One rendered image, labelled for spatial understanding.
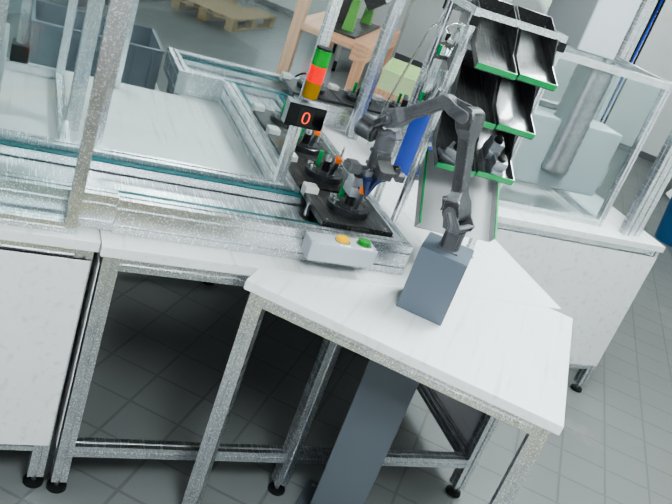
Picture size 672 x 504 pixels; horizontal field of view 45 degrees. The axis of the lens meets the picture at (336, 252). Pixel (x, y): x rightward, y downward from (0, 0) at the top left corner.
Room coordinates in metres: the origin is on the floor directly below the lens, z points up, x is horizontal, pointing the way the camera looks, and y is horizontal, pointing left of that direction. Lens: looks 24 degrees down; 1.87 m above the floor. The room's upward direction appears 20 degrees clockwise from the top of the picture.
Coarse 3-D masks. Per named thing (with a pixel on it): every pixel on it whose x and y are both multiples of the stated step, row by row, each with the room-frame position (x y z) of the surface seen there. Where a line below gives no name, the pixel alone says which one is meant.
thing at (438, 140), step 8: (440, 120) 2.51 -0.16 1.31; (448, 120) 2.64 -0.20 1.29; (440, 128) 2.58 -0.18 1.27; (448, 128) 2.60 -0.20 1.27; (432, 136) 2.52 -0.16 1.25; (440, 136) 2.55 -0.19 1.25; (448, 136) 2.57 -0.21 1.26; (456, 136) 2.58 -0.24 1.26; (432, 144) 2.50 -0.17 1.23; (440, 144) 2.51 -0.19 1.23; (448, 144) 2.53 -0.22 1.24; (440, 168) 2.42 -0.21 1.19; (448, 168) 2.42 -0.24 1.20; (472, 168) 2.47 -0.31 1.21; (472, 176) 2.45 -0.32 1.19
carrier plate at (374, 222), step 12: (300, 192) 2.43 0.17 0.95; (324, 192) 2.45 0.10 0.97; (312, 204) 2.32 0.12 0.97; (324, 204) 2.35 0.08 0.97; (324, 216) 2.26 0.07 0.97; (336, 216) 2.29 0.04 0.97; (372, 216) 2.40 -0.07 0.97; (348, 228) 2.26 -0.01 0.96; (360, 228) 2.28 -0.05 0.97; (372, 228) 2.30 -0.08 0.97; (384, 228) 2.34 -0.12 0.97
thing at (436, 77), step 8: (456, 24) 3.35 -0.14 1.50; (456, 32) 3.36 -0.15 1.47; (448, 40) 3.35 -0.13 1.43; (456, 40) 3.36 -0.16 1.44; (448, 48) 3.31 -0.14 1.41; (432, 64) 3.32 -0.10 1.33; (440, 64) 3.30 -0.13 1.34; (432, 72) 3.31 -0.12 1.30; (440, 72) 3.30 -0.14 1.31; (432, 80) 3.31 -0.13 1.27; (440, 80) 3.30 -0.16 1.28; (424, 88) 3.32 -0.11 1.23; (432, 88) 3.30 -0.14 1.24; (440, 88) 3.30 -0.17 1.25; (424, 96) 3.31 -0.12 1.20; (432, 96) 3.30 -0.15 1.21
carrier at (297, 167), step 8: (320, 152) 2.63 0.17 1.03; (328, 152) 2.65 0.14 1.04; (296, 160) 2.64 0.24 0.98; (304, 160) 2.69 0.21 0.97; (320, 160) 2.64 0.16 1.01; (328, 160) 2.60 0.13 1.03; (296, 168) 2.58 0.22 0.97; (304, 168) 2.59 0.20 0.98; (312, 168) 2.56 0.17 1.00; (320, 168) 2.61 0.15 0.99; (328, 168) 2.60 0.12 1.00; (296, 176) 2.51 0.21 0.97; (304, 176) 2.53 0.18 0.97; (312, 176) 2.55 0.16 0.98; (320, 176) 2.54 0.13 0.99; (328, 176) 2.55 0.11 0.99; (336, 176) 2.59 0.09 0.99; (344, 176) 2.68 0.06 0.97; (320, 184) 2.51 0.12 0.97; (328, 184) 2.54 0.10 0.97; (336, 184) 2.57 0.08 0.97; (336, 192) 2.51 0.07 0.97; (344, 192) 2.52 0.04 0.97
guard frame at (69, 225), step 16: (112, 0) 1.81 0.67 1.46; (112, 16) 1.81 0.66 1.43; (112, 32) 1.82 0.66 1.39; (112, 48) 1.82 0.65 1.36; (96, 80) 1.81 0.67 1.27; (96, 96) 1.81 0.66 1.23; (96, 112) 1.82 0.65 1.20; (96, 128) 1.82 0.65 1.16; (80, 160) 1.81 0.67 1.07; (80, 176) 1.82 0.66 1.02; (80, 192) 1.82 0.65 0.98; (80, 208) 1.82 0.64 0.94; (16, 224) 1.76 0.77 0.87; (32, 224) 1.77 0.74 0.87; (48, 224) 1.79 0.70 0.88; (64, 224) 1.81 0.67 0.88
